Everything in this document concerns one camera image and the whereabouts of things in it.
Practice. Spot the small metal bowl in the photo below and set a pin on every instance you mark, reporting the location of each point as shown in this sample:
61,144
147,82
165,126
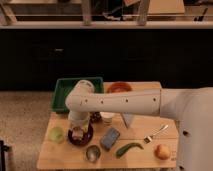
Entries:
93,153

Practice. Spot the green apple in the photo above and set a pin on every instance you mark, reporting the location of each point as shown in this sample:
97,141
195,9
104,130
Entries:
56,135

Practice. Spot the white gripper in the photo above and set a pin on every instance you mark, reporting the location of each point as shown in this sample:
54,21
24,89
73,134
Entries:
79,122

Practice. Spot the silver fork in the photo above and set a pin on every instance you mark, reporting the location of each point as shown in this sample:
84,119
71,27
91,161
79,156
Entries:
150,138

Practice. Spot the blue sponge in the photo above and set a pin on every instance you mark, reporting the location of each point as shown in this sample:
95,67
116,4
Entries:
109,139

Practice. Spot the green plastic tray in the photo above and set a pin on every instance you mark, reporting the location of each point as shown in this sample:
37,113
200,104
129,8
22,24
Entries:
65,85

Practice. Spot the silver knife blade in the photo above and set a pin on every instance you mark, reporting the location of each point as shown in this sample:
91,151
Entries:
127,118

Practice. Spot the green chili pepper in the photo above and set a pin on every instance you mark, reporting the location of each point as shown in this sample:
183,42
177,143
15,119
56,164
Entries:
121,151

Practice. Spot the orange bowl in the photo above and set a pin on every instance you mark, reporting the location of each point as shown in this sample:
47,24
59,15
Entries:
119,87

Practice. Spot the white cup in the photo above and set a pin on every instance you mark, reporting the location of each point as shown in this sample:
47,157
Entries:
107,117

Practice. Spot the yellow orange fruit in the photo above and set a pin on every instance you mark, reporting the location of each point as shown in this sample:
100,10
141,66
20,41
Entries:
163,152

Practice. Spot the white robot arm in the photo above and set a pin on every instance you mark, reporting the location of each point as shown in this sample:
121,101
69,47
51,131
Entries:
192,108

